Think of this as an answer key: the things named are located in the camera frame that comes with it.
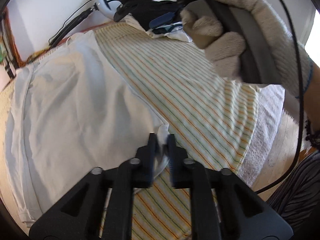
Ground black cable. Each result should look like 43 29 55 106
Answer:
254 0 305 195

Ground pile of black clothes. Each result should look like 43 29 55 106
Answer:
130 0 182 31

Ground striped yellow bed sheet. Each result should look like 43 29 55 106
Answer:
1 23 259 232

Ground white terry towel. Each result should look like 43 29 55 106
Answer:
238 85 285 186

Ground white tank top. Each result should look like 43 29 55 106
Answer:
4 31 169 227

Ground black ring light tripod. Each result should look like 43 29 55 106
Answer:
49 3 98 49

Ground crumpled white patterned garment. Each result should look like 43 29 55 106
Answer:
124 15 193 43

